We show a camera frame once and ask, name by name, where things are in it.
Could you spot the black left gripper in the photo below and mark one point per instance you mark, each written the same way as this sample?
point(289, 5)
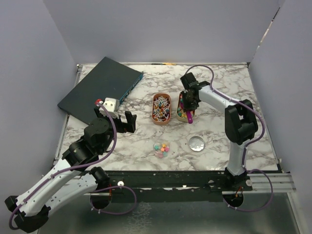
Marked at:
point(130, 126)

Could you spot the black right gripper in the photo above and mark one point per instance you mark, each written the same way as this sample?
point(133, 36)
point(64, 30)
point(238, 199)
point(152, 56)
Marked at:
point(187, 107)

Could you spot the beige tray of star candies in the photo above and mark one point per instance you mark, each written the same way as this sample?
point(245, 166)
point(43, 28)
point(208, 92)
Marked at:
point(178, 113)

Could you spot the purple plastic scoop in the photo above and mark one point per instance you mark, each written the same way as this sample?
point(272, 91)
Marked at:
point(187, 114)

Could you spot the pink tray of lollipops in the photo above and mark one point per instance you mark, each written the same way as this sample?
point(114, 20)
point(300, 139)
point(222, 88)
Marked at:
point(161, 109)

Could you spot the silver round jar lid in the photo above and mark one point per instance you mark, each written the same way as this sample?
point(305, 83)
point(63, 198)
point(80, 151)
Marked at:
point(196, 143)

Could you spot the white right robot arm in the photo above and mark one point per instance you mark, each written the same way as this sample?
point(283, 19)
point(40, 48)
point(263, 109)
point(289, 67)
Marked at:
point(240, 121)

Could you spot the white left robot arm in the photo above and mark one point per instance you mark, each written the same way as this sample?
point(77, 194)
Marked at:
point(74, 174)

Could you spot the clear plastic jar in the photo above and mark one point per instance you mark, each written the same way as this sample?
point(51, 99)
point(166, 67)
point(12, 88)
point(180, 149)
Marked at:
point(161, 149)

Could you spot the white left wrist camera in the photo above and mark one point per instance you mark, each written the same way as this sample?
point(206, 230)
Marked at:
point(112, 105)

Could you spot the dark teal network switch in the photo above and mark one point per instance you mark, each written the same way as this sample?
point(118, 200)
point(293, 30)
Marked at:
point(108, 79)

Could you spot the black mounting rail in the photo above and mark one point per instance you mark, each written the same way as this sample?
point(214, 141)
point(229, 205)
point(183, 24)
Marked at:
point(172, 186)

